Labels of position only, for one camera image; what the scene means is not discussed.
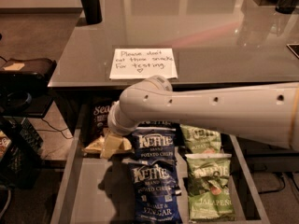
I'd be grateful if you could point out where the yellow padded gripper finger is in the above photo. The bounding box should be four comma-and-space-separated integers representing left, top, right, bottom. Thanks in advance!
108, 133, 132, 151
101, 128, 112, 159

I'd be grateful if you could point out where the brown sea salt chip bag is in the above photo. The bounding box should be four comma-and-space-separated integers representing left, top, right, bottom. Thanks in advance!
83, 97, 113, 154

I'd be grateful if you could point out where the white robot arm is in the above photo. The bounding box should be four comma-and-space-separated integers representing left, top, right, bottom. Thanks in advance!
107, 76, 299, 151

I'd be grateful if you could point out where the dark blue Kettle bag back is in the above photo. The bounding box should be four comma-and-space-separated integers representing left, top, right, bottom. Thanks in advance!
138, 120, 175, 128

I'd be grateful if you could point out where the blue Kettle bag middle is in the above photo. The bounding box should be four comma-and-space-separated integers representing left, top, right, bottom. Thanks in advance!
129, 127, 176, 161

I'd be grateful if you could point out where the grey open top drawer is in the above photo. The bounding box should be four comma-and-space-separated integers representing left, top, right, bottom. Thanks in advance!
50, 91, 270, 224

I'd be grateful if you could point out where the blue salt vinegar Kettle bag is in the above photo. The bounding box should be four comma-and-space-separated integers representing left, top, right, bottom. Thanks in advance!
129, 161, 181, 224

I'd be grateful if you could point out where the green Kettle bag middle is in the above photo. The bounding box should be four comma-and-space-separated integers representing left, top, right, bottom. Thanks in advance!
180, 125, 221, 154

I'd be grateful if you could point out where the green jalapeno Kettle bag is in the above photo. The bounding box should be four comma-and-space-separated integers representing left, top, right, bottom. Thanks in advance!
186, 153, 235, 221

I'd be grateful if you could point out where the black cylinder on counter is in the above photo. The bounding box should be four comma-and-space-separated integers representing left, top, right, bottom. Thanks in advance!
80, 0, 102, 24

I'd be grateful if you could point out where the dark phone on counter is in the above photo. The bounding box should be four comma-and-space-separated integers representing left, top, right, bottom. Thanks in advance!
287, 44, 299, 59

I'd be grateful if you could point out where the white handwritten paper note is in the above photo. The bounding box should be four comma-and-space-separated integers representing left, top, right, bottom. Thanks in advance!
109, 48, 178, 79

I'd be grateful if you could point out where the black crate on floor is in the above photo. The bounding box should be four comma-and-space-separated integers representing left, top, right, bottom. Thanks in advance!
0, 117, 43, 189

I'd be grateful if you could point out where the black office chair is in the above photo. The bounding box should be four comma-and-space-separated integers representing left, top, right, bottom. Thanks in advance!
0, 58, 57, 118

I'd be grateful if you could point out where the black mesh cup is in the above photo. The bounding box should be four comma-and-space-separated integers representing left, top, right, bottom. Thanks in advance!
275, 0, 299, 14

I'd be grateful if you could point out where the black floor cable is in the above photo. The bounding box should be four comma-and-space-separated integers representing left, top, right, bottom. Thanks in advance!
40, 117, 74, 141

